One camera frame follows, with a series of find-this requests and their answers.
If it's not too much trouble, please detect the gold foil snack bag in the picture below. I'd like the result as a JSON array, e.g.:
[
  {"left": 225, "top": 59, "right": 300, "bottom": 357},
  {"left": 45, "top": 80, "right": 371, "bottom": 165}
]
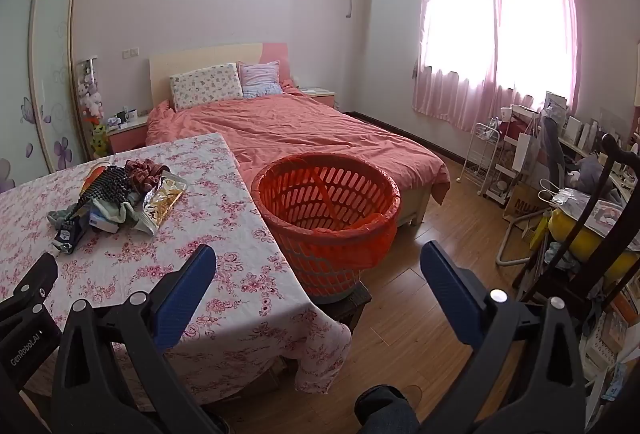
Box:
[{"left": 141, "top": 171, "right": 189, "bottom": 236}]

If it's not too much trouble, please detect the floral tablecloth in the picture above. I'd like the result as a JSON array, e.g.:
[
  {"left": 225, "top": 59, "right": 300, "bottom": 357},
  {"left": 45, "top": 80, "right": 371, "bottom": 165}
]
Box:
[{"left": 0, "top": 133, "right": 353, "bottom": 415}]

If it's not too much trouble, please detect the picture frame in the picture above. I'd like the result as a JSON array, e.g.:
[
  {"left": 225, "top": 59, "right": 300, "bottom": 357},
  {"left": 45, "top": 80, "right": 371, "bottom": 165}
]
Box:
[{"left": 542, "top": 90, "right": 569, "bottom": 116}]

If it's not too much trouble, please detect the white wire rack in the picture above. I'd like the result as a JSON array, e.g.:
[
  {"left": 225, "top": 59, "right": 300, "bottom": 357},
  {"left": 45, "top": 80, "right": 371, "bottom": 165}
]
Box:
[{"left": 460, "top": 121, "right": 501, "bottom": 195}]

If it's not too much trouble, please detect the blue tissue pack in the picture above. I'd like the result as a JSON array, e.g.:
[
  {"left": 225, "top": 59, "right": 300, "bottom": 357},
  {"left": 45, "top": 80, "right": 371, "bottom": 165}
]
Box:
[{"left": 90, "top": 209, "right": 122, "bottom": 233}]

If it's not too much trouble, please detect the brown shoe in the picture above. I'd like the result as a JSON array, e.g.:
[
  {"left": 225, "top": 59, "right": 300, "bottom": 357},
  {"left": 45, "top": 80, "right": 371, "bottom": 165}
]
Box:
[{"left": 402, "top": 384, "right": 424, "bottom": 411}]

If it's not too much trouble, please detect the clear plastic bag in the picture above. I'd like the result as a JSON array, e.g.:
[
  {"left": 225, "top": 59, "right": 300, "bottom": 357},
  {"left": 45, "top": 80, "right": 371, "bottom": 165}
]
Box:
[{"left": 549, "top": 187, "right": 597, "bottom": 216}]

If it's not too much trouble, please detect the person's leg in dark pants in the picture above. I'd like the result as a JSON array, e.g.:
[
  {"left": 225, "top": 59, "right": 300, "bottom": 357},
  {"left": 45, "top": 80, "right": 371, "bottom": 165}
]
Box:
[{"left": 355, "top": 386, "right": 422, "bottom": 434}]

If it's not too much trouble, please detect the pink nightstand with mugs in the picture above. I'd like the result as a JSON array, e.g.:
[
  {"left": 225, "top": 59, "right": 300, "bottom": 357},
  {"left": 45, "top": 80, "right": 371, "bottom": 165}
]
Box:
[{"left": 106, "top": 114, "right": 150, "bottom": 154}]

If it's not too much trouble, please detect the dark wooden stool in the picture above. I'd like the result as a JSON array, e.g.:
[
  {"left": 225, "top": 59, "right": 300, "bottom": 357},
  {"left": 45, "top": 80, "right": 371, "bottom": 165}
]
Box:
[{"left": 320, "top": 281, "right": 374, "bottom": 336}]

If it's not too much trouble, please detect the stack of books and boxes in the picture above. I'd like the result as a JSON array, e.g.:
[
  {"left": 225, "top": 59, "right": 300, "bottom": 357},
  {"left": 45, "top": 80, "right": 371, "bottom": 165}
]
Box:
[{"left": 581, "top": 291, "right": 640, "bottom": 412}]

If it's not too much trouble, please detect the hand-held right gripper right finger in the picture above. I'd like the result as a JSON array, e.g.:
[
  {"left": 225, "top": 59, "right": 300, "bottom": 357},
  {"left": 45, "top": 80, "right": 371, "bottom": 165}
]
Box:
[{"left": 419, "top": 241, "right": 591, "bottom": 434}]

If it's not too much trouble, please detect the white metal tube frame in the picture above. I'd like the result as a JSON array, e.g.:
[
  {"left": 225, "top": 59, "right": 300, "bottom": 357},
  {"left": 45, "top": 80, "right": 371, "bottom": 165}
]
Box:
[{"left": 497, "top": 209, "right": 537, "bottom": 266}]

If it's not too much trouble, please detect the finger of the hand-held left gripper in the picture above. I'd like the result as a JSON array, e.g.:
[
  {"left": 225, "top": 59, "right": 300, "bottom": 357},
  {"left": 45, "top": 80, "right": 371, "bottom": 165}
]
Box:
[{"left": 0, "top": 253, "right": 59, "bottom": 315}]

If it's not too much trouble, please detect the dark blue packet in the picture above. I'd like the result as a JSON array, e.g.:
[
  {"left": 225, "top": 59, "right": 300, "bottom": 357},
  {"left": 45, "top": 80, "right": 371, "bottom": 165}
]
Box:
[{"left": 54, "top": 223, "right": 85, "bottom": 256}]

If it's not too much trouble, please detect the yellow green plush toy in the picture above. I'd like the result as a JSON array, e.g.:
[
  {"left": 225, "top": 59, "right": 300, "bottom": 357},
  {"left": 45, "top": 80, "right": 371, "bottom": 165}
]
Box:
[{"left": 91, "top": 124, "right": 109, "bottom": 158}]

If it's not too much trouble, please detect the white paper bag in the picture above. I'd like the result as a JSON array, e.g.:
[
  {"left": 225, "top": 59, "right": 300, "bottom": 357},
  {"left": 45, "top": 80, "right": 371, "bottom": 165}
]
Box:
[{"left": 510, "top": 131, "right": 539, "bottom": 173}]

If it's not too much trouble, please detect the floral pillow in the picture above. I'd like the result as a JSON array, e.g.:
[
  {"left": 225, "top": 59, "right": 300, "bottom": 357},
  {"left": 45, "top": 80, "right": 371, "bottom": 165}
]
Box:
[{"left": 169, "top": 63, "right": 244, "bottom": 111}]

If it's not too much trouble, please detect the yellow plastic tub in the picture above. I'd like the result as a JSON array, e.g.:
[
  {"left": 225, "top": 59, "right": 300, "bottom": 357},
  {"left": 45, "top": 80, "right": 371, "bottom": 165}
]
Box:
[{"left": 547, "top": 207, "right": 640, "bottom": 271}]

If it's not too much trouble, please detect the orange plastic basket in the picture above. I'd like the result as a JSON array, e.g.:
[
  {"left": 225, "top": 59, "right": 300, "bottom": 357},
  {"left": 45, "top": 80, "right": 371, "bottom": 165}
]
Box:
[{"left": 251, "top": 153, "right": 402, "bottom": 305}]

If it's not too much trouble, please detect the white storage cart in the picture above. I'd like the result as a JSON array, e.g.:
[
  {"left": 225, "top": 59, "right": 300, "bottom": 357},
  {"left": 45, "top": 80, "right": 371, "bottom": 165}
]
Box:
[{"left": 492, "top": 107, "right": 544, "bottom": 206}]

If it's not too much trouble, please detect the green cloth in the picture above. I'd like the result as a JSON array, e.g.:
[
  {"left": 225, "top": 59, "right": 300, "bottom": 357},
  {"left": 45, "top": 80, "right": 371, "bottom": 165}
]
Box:
[{"left": 47, "top": 200, "right": 133, "bottom": 227}]

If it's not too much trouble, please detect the floral sliding door wardrobe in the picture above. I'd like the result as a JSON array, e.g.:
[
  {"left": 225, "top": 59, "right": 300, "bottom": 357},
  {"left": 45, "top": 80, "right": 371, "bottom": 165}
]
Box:
[{"left": 0, "top": 0, "right": 82, "bottom": 195}]

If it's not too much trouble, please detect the grey cloth bundle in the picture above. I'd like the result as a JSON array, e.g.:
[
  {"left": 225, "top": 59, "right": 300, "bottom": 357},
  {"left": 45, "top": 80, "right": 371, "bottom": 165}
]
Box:
[{"left": 574, "top": 154, "right": 617, "bottom": 196}]

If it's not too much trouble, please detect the coral duvet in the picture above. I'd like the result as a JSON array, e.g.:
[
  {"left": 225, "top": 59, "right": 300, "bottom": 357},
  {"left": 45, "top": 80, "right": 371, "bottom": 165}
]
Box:
[{"left": 145, "top": 88, "right": 452, "bottom": 206}]

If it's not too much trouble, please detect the plush toy display tube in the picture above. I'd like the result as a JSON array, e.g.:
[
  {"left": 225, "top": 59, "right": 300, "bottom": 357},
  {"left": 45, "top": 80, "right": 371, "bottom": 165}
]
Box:
[{"left": 75, "top": 58, "right": 107, "bottom": 160}]

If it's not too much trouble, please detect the striped pillow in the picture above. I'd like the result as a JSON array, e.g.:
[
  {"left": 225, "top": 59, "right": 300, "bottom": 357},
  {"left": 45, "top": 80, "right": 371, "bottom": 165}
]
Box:
[{"left": 237, "top": 60, "right": 284, "bottom": 98}]

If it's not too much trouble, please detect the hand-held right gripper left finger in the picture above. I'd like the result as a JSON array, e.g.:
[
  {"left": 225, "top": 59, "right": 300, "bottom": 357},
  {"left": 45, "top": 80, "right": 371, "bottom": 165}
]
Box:
[{"left": 50, "top": 243, "right": 226, "bottom": 434}]

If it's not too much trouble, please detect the dark wooden chair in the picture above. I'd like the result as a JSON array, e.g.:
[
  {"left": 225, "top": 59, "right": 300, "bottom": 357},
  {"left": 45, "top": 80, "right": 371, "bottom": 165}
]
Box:
[{"left": 515, "top": 133, "right": 640, "bottom": 331}]

